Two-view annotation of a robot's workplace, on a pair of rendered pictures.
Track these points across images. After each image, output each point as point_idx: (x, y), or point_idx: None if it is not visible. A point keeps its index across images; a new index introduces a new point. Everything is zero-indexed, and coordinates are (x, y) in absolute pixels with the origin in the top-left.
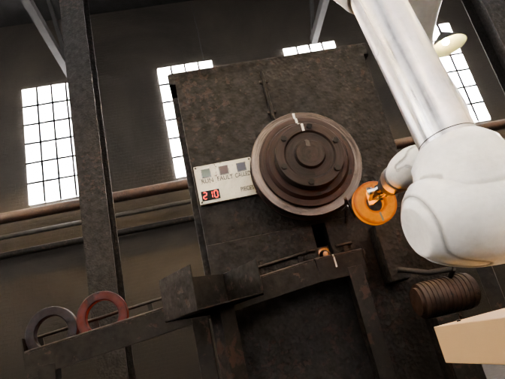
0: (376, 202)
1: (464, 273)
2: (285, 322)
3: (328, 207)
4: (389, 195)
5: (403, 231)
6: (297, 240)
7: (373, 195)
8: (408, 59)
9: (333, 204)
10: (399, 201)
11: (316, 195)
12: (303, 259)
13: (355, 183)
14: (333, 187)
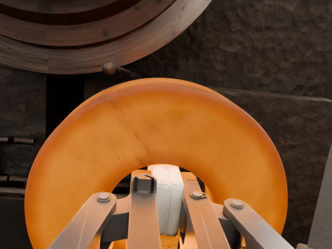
0: (239, 63)
1: None
2: None
3: (75, 57)
4: (256, 206)
5: None
6: (0, 103)
7: (126, 241)
8: None
9: (96, 53)
10: (289, 78)
11: (31, 12)
12: (2, 151)
13: (191, 10)
14: (101, 1)
